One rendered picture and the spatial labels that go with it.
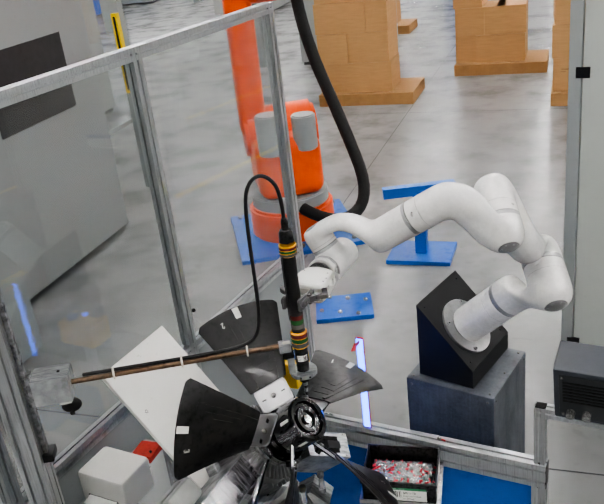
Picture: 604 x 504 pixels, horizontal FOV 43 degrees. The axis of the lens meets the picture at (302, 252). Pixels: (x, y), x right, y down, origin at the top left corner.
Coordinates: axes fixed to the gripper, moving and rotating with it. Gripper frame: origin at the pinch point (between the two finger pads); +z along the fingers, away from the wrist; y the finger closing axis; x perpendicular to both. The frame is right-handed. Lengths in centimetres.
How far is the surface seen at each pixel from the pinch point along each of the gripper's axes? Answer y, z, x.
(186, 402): 12.1, 33.0, -10.3
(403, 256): 96, -322, -145
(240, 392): 70, -67, -86
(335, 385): -3.0, -11.3, -31.4
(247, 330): 15.9, -0.9, -11.2
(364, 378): -7.2, -21.2, -34.7
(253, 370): 11.7, 5.3, -19.0
